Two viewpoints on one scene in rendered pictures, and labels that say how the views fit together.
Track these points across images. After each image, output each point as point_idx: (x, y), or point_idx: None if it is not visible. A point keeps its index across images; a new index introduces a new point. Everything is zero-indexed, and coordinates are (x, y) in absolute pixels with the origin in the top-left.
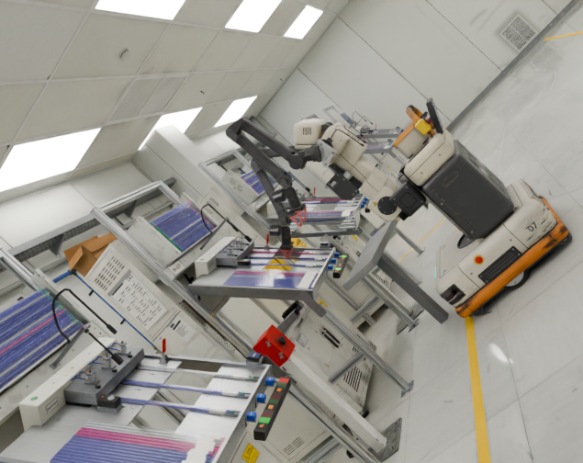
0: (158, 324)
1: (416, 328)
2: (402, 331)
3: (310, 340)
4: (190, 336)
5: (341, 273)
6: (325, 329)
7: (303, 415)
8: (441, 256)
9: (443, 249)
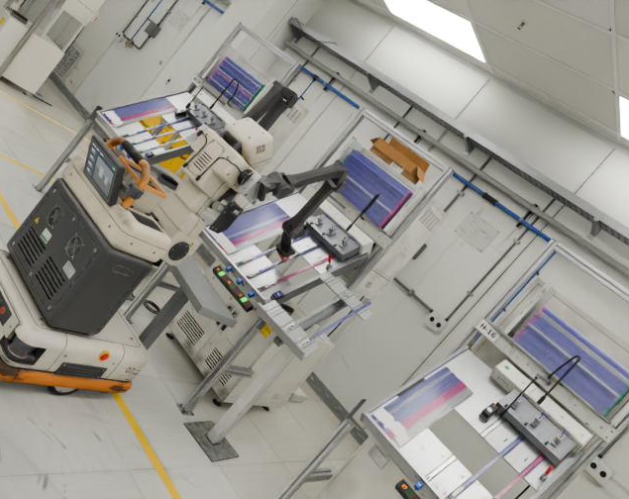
0: None
1: (174, 399)
2: (204, 420)
3: (221, 284)
4: None
5: (217, 275)
6: (236, 316)
7: None
8: (123, 321)
9: (128, 333)
